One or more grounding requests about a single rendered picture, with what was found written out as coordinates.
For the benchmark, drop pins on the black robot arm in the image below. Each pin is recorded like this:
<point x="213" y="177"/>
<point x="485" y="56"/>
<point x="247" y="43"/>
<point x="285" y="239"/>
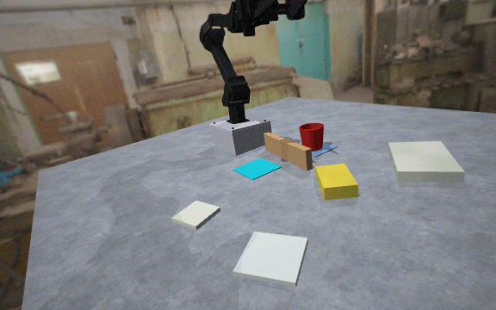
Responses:
<point x="236" y="88"/>

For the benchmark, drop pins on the yellow rectangular block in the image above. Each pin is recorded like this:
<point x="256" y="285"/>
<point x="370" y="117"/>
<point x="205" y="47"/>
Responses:
<point x="336" y="182"/>

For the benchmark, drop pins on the tan wooden bar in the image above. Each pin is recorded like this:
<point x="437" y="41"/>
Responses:
<point x="293" y="152"/>

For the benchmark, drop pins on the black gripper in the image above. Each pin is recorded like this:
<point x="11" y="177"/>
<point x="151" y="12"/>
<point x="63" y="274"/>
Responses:
<point x="261" y="12"/>

